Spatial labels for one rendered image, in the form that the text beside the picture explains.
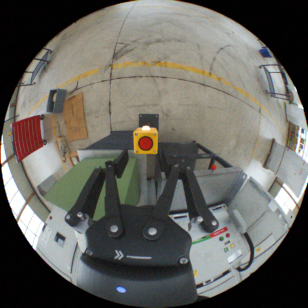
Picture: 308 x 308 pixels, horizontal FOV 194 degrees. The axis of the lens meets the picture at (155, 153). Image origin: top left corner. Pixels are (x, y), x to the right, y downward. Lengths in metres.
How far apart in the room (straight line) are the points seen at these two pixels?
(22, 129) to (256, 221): 3.24
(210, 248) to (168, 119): 1.31
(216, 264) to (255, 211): 0.56
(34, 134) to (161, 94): 2.43
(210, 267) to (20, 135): 2.71
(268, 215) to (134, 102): 1.79
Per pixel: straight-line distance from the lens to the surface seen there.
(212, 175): 0.56
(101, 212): 0.27
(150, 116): 1.17
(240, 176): 0.78
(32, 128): 2.39
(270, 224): 1.03
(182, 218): 0.69
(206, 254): 0.68
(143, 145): 0.29
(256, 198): 1.03
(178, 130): 1.26
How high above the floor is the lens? 1.18
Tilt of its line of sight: 67 degrees down
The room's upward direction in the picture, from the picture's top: 171 degrees clockwise
